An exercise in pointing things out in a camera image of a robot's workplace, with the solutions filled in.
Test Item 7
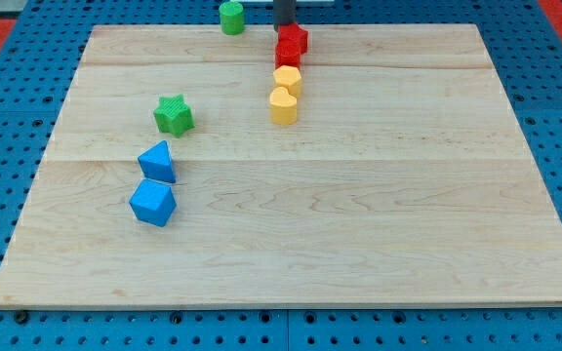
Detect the dark grey cylindrical pusher tip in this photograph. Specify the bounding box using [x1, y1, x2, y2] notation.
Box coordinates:
[273, 0, 296, 30]

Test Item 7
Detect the red star block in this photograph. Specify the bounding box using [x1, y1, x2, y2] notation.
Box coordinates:
[277, 22, 308, 54]

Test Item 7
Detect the green star block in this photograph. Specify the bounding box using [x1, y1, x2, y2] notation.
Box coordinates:
[153, 95, 195, 138]

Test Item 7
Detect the red cylinder block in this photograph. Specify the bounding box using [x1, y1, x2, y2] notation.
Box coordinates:
[275, 40, 301, 68]

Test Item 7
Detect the green cylinder block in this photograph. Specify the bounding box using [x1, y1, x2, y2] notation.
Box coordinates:
[219, 1, 245, 35]

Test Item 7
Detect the yellow hexagon block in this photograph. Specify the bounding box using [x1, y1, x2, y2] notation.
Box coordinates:
[273, 65, 302, 98]

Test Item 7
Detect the yellow heart block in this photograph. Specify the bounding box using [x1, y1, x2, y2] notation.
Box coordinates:
[268, 87, 298, 125]

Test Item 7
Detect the blue triangle block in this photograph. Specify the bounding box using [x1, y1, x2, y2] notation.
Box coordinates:
[138, 140, 177, 183]

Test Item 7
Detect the light wooden board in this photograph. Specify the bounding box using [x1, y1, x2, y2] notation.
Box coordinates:
[0, 24, 562, 311]

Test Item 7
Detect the blue cube block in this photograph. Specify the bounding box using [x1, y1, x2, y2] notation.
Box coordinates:
[129, 179, 177, 227]

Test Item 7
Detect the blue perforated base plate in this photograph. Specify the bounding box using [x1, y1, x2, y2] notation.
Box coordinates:
[0, 1, 562, 350]

